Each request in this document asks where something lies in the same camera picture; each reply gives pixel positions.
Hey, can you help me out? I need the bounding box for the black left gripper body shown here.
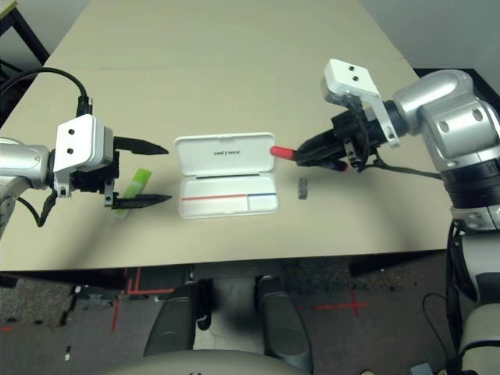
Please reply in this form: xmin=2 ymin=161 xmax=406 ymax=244
xmin=70 ymin=152 xmax=120 ymax=195

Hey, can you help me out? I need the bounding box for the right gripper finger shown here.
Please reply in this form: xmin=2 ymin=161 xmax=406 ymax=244
xmin=296 ymin=130 xmax=347 ymax=157
xmin=296 ymin=152 xmax=352 ymax=168

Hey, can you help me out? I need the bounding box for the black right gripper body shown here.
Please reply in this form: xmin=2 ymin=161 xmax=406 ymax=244
xmin=332 ymin=109 xmax=386 ymax=169

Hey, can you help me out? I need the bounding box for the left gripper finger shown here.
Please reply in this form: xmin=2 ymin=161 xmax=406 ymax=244
xmin=104 ymin=180 xmax=173 ymax=210
xmin=113 ymin=136 xmax=170 ymax=155

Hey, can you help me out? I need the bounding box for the green highlighter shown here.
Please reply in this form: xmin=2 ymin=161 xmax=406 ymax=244
xmin=112 ymin=168 xmax=152 ymax=219

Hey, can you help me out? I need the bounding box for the red black whiteboard marker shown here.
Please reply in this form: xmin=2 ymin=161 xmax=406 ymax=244
xmin=270 ymin=145 xmax=349 ymax=173

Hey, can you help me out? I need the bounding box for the white plastic pencil case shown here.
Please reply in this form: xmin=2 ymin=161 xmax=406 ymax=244
xmin=173 ymin=131 xmax=280 ymax=219

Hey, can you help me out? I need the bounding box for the black tripod stand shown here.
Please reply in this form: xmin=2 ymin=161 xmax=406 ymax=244
xmin=0 ymin=58 xmax=24 ymax=83

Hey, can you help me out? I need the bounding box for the dark grey right robot leg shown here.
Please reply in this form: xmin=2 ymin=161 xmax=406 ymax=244
xmin=255 ymin=275 xmax=313 ymax=372

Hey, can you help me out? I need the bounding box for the grey robot torso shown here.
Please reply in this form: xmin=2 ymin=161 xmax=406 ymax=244
xmin=103 ymin=349 xmax=298 ymax=375

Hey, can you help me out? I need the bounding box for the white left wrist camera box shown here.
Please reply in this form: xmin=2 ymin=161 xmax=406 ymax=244
xmin=52 ymin=115 xmax=114 ymax=198

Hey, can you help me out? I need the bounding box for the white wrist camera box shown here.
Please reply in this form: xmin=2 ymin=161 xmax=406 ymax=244
xmin=323 ymin=58 xmax=399 ymax=148
xmin=52 ymin=115 xmax=114 ymax=198

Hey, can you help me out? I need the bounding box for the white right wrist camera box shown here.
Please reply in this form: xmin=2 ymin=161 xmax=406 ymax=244
xmin=323 ymin=58 xmax=399 ymax=148

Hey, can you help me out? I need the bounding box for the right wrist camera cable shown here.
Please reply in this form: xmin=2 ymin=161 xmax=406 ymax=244
xmin=359 ymin=155 xmax=470 ymax=375

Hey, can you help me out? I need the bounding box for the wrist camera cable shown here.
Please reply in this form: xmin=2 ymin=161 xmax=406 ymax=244
xmin=0 ymin=68 xmax=94 ymax=116
xmin=359 ymin=155 xmax=470 ymax=375

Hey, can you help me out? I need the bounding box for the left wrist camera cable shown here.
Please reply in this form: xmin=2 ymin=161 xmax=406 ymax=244
xmin=0 ymin=68 xmax=94 ymax=116

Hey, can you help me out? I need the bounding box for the side table with black frame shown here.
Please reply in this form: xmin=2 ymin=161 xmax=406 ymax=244
xmin=0 ymin=0 xmax=52 ymax=71

